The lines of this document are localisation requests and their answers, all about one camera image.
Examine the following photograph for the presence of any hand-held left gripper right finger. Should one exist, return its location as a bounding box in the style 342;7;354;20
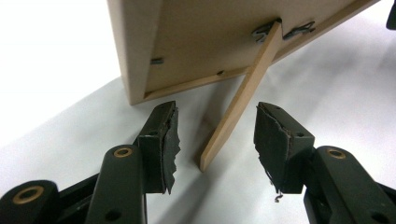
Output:
252;101;316;203

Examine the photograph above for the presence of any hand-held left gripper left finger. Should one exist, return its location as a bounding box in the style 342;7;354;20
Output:
135;100;182;196

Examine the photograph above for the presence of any wooden photo frame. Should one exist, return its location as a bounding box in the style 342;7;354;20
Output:
106;0;381;174

